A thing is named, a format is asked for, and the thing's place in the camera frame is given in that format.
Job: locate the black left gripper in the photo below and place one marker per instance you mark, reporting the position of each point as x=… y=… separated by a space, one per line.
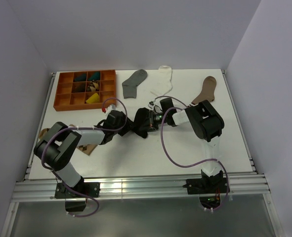
x=128 y=125

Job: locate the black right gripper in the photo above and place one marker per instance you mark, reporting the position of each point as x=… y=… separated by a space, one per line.
x=154 y=126

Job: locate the black sock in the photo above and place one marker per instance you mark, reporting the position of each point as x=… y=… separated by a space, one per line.
x=141 y=123

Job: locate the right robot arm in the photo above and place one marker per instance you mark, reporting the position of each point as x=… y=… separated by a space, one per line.
x=205 y=121

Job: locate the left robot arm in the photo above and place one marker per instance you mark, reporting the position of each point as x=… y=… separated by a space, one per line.
x=57 y=146

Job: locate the white sock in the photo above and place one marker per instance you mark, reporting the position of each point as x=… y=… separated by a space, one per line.
x=162 y=84

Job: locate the yellow rolled sock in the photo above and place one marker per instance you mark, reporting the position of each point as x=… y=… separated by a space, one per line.
x=94 y=98

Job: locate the grey sock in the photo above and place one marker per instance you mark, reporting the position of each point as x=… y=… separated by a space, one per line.
x=130 y=85

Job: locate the tan argyle sock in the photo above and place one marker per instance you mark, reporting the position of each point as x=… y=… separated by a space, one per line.
x=86 y=149

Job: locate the brown argyle rolled sock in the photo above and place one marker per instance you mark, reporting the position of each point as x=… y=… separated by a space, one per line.
x=92 y=86

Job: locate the orange compartment tray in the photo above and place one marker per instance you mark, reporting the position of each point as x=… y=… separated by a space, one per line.
x=65 y=100

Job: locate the tan sock maroon striped cuff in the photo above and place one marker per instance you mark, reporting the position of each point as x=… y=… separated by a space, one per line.
x=207 y=92

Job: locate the dark brown rolled sock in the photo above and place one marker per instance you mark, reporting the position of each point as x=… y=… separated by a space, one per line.
x=79 y=87

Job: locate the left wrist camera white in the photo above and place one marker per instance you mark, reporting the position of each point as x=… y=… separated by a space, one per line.
x=108 y=109

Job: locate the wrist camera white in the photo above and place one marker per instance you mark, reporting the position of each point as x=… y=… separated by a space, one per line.
x=108 y=109
x=152 y=106

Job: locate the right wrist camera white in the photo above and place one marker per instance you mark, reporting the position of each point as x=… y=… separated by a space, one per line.
x=152 y=106

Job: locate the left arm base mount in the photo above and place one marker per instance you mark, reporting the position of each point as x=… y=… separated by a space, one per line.
x=76 y=201

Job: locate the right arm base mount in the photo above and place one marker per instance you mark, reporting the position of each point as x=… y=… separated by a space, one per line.
x=215 y=184

